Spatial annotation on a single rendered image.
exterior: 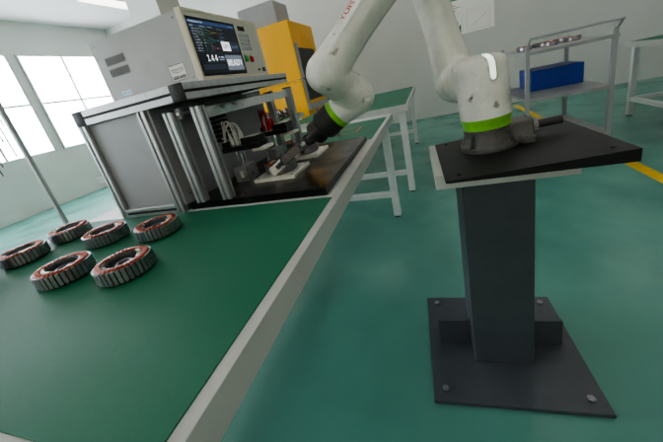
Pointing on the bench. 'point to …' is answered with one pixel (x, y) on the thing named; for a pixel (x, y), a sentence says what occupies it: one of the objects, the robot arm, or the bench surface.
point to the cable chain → (218, 126)
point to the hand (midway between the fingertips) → (282, 164)
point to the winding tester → (168, 52)
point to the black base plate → (306, 184)
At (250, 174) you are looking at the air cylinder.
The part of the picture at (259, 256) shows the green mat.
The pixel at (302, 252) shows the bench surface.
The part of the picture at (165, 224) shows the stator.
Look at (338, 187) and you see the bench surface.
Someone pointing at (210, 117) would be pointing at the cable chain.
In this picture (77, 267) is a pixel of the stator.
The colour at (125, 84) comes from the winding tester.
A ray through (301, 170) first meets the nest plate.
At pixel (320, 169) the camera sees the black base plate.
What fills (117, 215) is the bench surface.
